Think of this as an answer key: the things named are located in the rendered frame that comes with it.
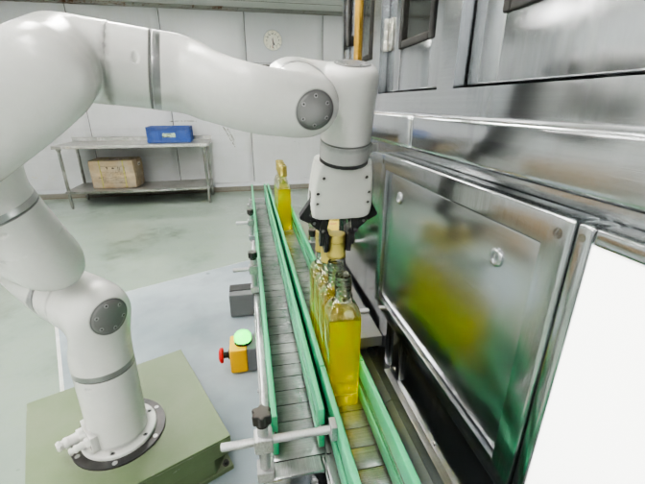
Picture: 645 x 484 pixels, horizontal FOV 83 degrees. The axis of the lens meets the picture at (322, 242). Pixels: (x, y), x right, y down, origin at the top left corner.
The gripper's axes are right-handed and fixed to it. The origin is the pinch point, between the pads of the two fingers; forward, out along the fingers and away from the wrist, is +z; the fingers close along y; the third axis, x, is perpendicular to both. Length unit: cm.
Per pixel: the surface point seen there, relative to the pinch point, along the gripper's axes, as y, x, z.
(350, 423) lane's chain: -0.2, 19.9, 26.2
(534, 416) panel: -12.0, 36.6, -3.2
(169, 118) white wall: 132, -556, 156
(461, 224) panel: -12.6, 15.3, -12.2
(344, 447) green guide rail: 4.1, 28.7, 14.9
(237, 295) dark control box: 21, -36, 47
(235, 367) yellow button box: 21, -8, 45
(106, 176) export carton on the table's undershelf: 217, -475, 212
